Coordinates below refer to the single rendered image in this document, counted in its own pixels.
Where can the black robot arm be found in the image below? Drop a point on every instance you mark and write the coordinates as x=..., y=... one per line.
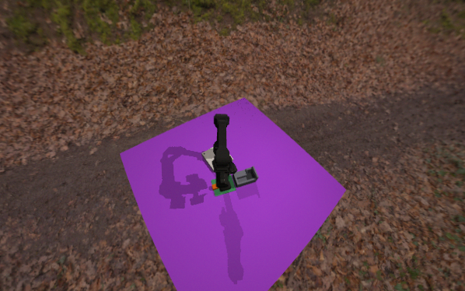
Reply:
x=223, y=164

